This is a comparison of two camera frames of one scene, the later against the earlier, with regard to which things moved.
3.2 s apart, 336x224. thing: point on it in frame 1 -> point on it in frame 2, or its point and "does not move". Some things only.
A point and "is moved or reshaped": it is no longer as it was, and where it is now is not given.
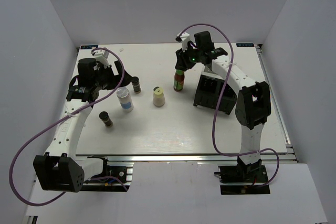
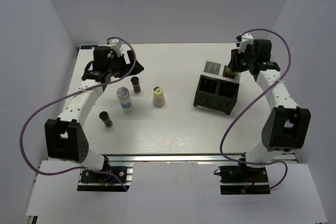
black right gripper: x=182 y=63 -> x=234 y=64
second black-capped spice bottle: x=104 y=116 does not move
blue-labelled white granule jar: x=124 y=97 does not move
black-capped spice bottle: x=136 y=84 does not move
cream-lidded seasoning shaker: x=158 y=97 does not move
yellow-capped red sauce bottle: x=179 y=80 is moved or reshaped
